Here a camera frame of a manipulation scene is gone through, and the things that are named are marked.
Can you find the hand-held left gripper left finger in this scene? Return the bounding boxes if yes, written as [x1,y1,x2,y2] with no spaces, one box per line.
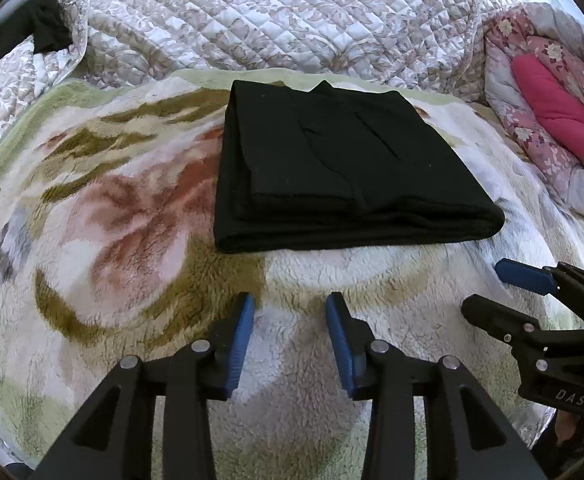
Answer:
[32,291,257,480]

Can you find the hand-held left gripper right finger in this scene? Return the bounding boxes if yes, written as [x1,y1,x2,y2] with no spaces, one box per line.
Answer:
[325,291,548,480]

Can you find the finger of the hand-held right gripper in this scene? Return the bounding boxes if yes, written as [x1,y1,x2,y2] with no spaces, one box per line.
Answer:
[495,258,584,307]
[461,294,584,357]

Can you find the black pants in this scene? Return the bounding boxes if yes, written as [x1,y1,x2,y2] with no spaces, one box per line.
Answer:
[213,79,506,255]

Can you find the person's right hand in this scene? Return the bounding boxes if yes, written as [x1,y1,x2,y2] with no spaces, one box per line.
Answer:
[554,406,584,443]

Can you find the pink floral comforter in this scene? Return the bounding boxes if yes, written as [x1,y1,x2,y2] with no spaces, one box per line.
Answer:
[482,0,584,233]

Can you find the floral fleece blanket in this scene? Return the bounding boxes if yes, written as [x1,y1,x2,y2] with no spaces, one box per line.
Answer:
[0,67,584,471]

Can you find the white quilted bedspread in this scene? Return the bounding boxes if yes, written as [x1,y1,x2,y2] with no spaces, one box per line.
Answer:
[0,0,528,171]

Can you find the black cloth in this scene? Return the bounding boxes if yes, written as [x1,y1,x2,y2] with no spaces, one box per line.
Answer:
[24,0,75,56]

